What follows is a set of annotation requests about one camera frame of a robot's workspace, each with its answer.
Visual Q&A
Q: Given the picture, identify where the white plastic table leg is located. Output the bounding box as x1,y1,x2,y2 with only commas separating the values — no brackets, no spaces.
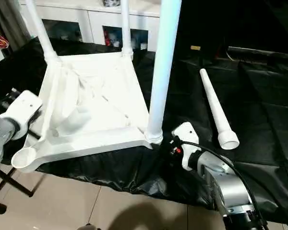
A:
120,0,134,58
26,0,62,64
199,68,240,150
144,0,182,144

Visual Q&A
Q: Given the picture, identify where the white plastic table top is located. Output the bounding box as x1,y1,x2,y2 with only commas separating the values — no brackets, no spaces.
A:
11,53,164,173

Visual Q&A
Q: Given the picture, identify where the black plastic mat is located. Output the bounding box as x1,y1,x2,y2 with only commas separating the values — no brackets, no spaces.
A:
0,35,288,228

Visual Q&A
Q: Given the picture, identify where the grey curtain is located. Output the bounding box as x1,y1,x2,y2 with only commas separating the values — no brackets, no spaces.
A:
0,0,31,51

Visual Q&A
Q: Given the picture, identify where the white cabinet with glass doors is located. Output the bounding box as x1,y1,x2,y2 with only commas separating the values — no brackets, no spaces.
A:
19,0,161,52

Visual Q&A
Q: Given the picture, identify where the large black box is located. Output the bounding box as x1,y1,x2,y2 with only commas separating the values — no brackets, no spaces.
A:
175,0,231,60

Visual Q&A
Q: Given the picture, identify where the black tangled bundle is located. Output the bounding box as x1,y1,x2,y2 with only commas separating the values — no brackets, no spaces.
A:
103,0,122,8

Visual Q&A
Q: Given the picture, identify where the black folding table frame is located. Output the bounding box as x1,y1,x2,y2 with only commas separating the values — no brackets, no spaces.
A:
0,165,34,214

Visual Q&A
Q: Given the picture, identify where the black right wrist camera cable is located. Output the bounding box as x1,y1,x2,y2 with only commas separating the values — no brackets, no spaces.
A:
179,140,271,230

